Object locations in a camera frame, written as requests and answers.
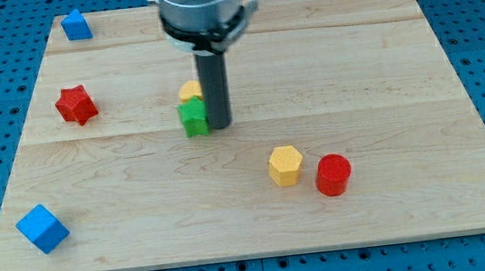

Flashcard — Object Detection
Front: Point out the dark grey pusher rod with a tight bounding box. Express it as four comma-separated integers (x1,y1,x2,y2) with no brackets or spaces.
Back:
195,54,232,129

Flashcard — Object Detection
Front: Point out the yellow heart block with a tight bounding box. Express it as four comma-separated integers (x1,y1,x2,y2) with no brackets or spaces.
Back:
179,80,203,103

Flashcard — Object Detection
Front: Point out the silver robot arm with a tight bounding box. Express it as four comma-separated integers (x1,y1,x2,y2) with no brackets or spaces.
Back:
147,0,258,129

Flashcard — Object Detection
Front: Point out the green star block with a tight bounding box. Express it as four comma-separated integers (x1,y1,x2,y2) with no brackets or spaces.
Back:
177,96,209,137

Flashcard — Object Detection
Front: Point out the red star block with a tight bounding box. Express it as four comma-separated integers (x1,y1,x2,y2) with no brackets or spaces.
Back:
55,84,98,126

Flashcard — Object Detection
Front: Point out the yellow hexagon block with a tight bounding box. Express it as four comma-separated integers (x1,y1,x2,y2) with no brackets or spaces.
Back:
268,145,303,187

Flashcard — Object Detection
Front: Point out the blue triangular prism block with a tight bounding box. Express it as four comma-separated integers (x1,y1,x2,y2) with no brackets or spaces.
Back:
61,9,93,41

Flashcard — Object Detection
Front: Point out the wooden board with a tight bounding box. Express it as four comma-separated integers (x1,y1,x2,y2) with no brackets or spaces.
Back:
0,0,485,271

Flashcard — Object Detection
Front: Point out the red cylinder block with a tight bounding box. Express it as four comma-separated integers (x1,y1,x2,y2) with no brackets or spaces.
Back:
315,153,352,197

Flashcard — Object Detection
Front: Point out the blue cube block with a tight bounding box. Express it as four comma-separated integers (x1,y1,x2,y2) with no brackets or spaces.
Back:
15,204,70,254

